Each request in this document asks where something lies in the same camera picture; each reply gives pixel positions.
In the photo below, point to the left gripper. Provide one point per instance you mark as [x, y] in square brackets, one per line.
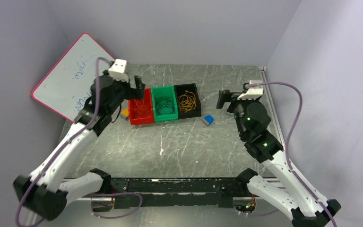
[133, 93]

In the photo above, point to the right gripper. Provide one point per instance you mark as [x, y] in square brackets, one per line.
[225, 95]

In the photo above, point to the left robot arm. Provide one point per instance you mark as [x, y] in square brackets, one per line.
[44, 192]

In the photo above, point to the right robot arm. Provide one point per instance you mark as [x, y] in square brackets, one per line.
[300, 202]

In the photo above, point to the red plastic bin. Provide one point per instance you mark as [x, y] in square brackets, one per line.
[141, 111]

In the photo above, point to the blue eraser block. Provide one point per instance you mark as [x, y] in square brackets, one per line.
[207, 120]

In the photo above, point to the yellow eraser block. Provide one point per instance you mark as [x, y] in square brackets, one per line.
[125, 114]

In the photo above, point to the green plastic bin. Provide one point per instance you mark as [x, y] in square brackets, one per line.
[164, 104]

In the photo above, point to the black plastic bin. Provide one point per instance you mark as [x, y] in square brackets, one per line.
[188, 101]

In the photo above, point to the pink framed whiteboard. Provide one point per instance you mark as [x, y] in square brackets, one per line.
[66, 86]

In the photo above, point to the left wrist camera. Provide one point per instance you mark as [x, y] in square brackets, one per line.
[118, 70]

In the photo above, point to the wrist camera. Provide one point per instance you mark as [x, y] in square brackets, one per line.
[251, 93]
[118, 70]

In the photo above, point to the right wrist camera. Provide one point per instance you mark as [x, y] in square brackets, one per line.
[251, 93]

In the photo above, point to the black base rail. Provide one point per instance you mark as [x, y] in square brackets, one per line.
[222, 192]

